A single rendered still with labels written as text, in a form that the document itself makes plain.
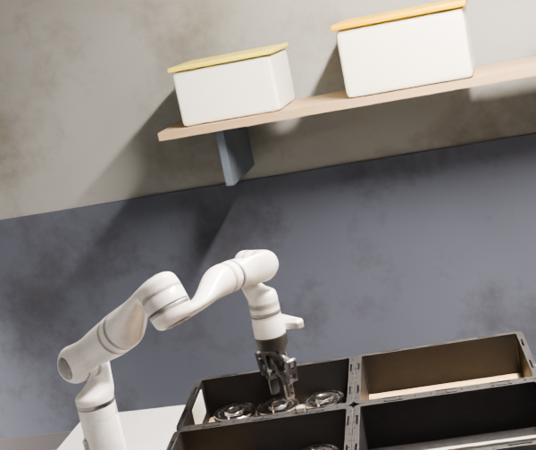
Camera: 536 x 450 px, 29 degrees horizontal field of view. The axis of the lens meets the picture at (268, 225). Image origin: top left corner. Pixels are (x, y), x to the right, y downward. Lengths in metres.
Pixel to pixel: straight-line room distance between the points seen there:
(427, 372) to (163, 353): 2.23
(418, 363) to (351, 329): 1.87
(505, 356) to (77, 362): 1.01
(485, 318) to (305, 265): 0.78
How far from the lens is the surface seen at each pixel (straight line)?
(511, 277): 4.28
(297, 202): 4.24
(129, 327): 2.22
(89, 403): 2.48
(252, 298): 2.36
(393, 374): 2.52
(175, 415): 3.02
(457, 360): 2.52
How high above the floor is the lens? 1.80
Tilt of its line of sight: 12 degrees down
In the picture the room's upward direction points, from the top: 11 degrees counter-clockwise
